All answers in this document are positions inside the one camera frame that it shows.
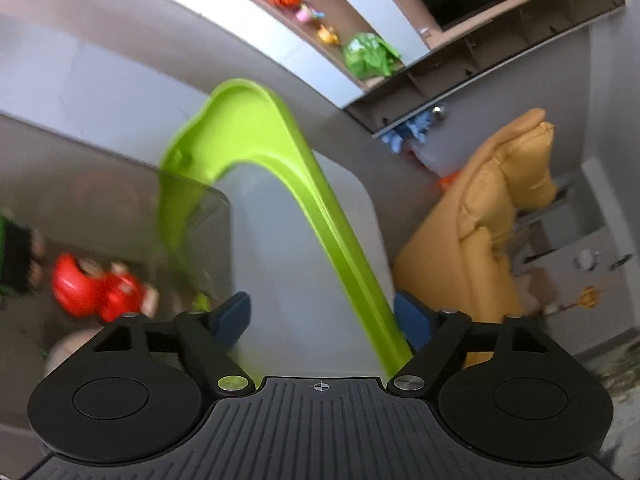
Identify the green plastic bag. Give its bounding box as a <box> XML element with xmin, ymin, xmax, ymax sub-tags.
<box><xmin>342</xmin><ymin>32</ymin><xmax>404</xmax><ymax>80</ymax></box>

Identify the green black toy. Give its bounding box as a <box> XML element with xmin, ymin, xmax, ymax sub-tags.
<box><xmin>0</xmin><ymin>212</ymin><xmax>42</xmax><ymax>307</ymax></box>

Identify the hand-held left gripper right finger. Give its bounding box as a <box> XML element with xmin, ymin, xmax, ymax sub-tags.
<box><xmin>387</xmin><ymin>291</ymin><xmax>551</xmax><ymax>396</ymax></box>

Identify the beige round toy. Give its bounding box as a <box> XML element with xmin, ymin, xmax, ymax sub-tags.
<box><xmin>44</xmin><ymin>327</ymin><xmax>107</xmax><ymax>379</ymax></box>

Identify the white wall cabinet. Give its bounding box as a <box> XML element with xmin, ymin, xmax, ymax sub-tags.
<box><xmin>112</xmin><ymin>0</ymin><xmax>433</xmax><ymax>108</ymax></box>

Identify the brown open shelf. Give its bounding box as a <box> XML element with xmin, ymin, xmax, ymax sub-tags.
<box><xmin>345</xmin><ymin>0</ymin><xmax>628</xmax><ymax>139</ymax></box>

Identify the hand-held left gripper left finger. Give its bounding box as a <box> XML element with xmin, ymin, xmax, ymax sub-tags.
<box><xmin>94</xmin><ymin>291</ymin><xmax>257</xmax><ymax>396</ymax></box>

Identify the red toy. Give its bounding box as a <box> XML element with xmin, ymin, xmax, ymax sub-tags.
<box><xmin>52</xmin><ymin>252</ymin><xmax>149</xmax><ymax>322</ymax></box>

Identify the smoky transparent storage box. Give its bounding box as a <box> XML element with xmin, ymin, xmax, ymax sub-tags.
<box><xmin>0</xmin><ymin>112</ymin><xmax>235</xmax><ymax>381</ymax></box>

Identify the green box lid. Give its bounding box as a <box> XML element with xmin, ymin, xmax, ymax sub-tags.
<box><xmin>159</xmin><ymin>78</ymin><xmax>416</xmax><ymax>382</ymax></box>

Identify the yellow sofa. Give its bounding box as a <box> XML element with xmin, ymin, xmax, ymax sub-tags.
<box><xmin>392</xmin><ymin>107</ymin><xmax>559</xmax><ymax>367</ymax></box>

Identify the blue toy figure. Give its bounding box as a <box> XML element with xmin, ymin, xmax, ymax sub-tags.
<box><xmin>381</xmin><ymin>106</ymin><xmax>447</xmax><ymax>154</ymax></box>

